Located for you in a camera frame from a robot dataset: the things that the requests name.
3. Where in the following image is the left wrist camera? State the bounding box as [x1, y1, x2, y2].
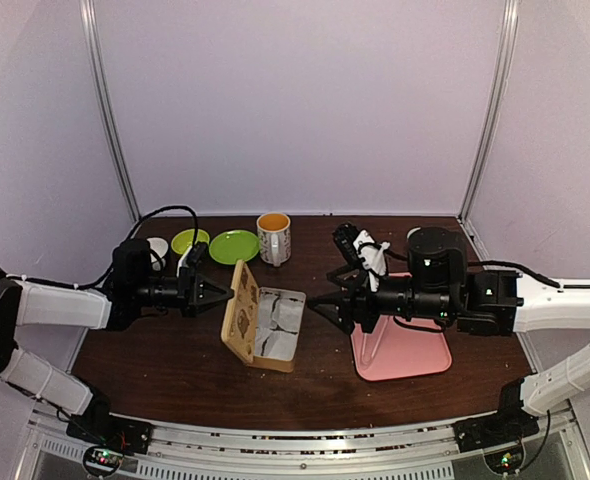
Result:
[176, 241, 209, 278]

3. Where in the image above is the white paper cupcake liner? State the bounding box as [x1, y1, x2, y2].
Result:
[271, 297, 305, 334]
[264, 331, 299, 362]
[258, 293, 280, 329]
[255, 329, 272, 357]

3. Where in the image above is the aluminium front rail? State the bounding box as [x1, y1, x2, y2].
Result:
[16, 392, 590, 480]

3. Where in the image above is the beige tin box base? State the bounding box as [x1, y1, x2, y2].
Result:
[249, 287, 306, 373]

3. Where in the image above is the green saucer plate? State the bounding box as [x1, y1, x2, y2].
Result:
[209, 229, 259, 266]

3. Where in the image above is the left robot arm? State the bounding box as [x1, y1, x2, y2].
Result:
[0, 239, 234, 444]

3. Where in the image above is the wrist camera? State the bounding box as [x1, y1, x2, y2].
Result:
[176, 241, 209, 278]
[332, 223, 390, 292]

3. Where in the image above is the right aluminium frame post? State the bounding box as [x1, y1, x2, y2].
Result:
[458, 0, 519, 225]

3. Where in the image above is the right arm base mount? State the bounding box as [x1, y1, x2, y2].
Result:
[452, 412, 539, 477]

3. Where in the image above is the pale celadon tea bowl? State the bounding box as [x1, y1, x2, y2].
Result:
[406, 227, 422, 240]

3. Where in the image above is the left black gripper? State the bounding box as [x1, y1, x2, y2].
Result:
[133, 266, 234, 317]

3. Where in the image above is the bear print tin lid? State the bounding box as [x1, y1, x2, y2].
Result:
[220, 260, 260, 365]

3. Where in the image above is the aluminium frame post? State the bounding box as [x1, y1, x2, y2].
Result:
[79, 0, 141, 223]
[458, 0, 519, 225]

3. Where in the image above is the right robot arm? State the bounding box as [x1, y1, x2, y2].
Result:
[307, 223, 590, 442]

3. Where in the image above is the left aluminium frame post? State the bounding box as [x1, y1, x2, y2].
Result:
[79, 0, 141, 223]

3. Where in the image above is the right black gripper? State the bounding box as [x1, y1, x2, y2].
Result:
[306, 263, 454, 336]

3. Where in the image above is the black white dotted cup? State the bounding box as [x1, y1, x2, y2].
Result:
[147, 237, 169, 272]

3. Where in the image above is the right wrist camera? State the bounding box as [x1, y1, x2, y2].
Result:
[332, 223, 390, 292]

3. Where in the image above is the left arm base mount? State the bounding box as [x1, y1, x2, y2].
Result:
[66, 415, 153, 479]

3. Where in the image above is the green small bowl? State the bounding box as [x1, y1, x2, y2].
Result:
[170, 229, 210, 255]

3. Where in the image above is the white floral mug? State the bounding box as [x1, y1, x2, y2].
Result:
[256, 212, 292, 268]

